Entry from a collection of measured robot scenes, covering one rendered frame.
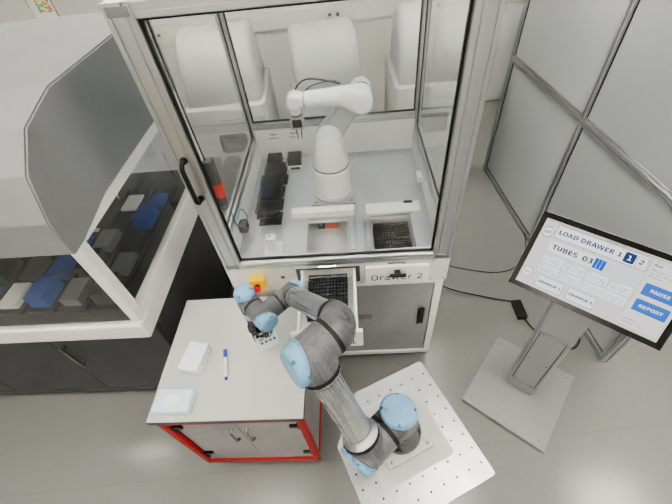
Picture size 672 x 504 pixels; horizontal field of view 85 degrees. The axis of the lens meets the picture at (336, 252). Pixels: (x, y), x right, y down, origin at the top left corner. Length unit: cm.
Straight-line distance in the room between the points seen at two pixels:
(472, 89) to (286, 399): 127
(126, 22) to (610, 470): 270
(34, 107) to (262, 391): 123
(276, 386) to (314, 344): 67
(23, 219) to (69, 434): 171
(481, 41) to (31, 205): 137
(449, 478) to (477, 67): 129
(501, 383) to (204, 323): 169
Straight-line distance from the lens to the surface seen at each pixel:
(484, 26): 118
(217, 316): 185
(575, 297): 164
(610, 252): 163
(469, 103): 125
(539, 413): 245
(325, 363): 96
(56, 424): 298
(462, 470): 149
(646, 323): 167
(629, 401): 274
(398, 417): 125
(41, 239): 150
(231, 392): 164
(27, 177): 141
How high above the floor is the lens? 219
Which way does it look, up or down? 47 degrees down
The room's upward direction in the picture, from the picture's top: 7 degrees counter-clockwise
